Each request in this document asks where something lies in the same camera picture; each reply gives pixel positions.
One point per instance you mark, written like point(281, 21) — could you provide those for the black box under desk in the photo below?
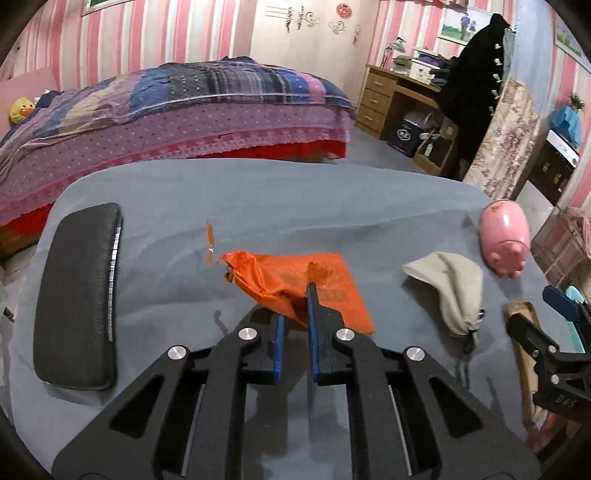
point(405, 137)

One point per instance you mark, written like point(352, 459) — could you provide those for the beige cloth mask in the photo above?
point(459, 283)

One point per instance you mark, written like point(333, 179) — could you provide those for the bed with purple blankets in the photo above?
point(176, 110)

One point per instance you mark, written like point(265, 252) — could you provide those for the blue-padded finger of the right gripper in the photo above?
point(560, 302)

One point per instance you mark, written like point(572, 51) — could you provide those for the pink pig mug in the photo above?
point(505, 239)

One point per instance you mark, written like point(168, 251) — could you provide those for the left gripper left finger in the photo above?
point(181, 418)

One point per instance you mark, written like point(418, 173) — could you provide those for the black hanging coat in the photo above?
point(471, 95)

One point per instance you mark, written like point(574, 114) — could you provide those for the blue cloth covered bottle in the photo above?
point(565, 121)

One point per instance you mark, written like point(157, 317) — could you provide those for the floral curtain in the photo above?
point(508, 143)

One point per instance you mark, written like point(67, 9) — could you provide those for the flat brown cardboard sheet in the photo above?
point(528, 378)

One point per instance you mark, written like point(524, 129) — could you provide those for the cream wardrobe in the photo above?
point(331, 39)

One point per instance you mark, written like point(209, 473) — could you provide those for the landscape wall picture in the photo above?
point(91, 6)

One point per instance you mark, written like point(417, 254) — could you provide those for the orange plastic bag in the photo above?
point(264, 266)

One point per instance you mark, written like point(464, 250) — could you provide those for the water dispenser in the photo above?
point(545, 177)

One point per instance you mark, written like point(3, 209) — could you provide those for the grey table cloth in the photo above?
point(179, 216)

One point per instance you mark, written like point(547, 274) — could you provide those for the wooden desk with drawers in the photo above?
point(388, 97)

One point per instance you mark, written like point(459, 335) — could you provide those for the light blue plastic basket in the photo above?
point(576, 333)

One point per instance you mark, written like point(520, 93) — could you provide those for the small potted plant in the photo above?
point(576, 102)

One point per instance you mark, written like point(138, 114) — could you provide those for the person's right hand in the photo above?
point(552, 426)

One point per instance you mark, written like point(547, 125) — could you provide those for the yellow duck plush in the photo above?
point(19, 110)

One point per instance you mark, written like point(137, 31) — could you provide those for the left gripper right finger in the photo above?
point(409, 418)

